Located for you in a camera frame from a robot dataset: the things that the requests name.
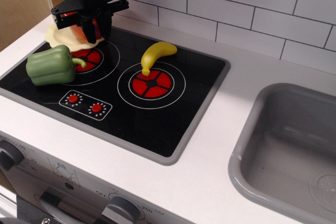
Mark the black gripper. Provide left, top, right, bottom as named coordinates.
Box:
left=51, top=0, right=129, bottom=44

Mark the red plastic cup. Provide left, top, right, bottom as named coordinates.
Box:
left=70, top=19, right=102, bottom=40

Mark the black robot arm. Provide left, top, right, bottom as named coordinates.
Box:
left=51, top=0, right=129, bottom=44

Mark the cream scalloped plate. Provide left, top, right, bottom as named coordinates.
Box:
left=45, top=24, right=104, bottom=52

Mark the green toy bell pepper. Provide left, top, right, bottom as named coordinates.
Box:
left=26, top=45, right=87, bottom=86

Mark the yellow toy banana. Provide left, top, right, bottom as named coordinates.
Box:
left=141, top=41, right=177, bottom=76

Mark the black toy stovetop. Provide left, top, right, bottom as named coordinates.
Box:
left=1, top=28, right=230, bottom=165

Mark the grey left oven knob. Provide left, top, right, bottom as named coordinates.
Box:
left=1, top=141, right=24, bottom=171

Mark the grey oven knob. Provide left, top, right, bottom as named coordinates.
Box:
left=1, top=141, right=24, bottom=171
left=102, top=196, right=140, bottom=224

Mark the grey right oven knob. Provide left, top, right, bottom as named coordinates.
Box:
left=102, top=196, right=140, bottom=224

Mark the grey sink basin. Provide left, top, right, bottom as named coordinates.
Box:
left=228, top=83, right=335, bottom=223

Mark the grey oven door handle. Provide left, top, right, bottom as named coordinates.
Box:
left=37, top=191, right=101, bottom=223

